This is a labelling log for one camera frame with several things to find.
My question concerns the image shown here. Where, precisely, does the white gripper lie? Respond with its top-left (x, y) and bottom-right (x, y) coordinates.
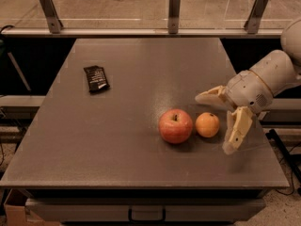
top-left (195, 71), bottom-right (273, 155)

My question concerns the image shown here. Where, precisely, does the orange fruit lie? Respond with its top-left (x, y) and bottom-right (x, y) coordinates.
top-left (195, 112), bottom-right (220, 137)

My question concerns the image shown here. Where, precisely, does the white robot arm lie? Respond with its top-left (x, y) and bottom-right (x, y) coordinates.
top-left (195, 18), bottom-right (301, 154)

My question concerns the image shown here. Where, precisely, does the red apple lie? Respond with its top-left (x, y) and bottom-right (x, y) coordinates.
top-left (158, 109), bottom-right (193, 144)

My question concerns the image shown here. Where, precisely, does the black snack bar wrapper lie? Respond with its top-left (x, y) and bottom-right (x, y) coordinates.
top-left (84, 65), bottom-right (110, 93)

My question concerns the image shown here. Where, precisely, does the cardboard box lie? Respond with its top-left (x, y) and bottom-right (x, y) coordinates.
top-left (4, 189), bottom-right (61, 226)

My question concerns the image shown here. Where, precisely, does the black cable on floor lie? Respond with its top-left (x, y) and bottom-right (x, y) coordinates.
top-left (276, 141), bottom-right (301, 197)

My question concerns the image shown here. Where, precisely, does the right metal bracket post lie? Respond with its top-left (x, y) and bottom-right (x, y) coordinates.
top-left (244, 0), bottom-right (269, 34)

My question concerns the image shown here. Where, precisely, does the metal bracket post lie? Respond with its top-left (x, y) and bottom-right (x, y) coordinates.
top-left (244, 0), bottom-right (269, 34)
top-left (167, 0), bottom-right (181, 34)
top-left (39, 0), bottom-right (63, 34)

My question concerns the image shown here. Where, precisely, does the middle metal bracket post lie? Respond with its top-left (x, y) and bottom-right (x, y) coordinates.
top-left (167, 0), bottom-right (181, 34)

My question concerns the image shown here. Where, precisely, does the grey drawer with handle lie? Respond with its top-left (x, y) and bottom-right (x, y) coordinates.
top-left (25, 199), bottom-right (265, 223)

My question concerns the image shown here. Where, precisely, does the left metal bracket post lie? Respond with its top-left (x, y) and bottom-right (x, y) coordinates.
top-left (39, 0), bottom-right (63, 34)

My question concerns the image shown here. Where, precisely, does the metal rail beam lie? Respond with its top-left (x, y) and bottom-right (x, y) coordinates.
top-left (2, 27), bottom-right (282, 38)

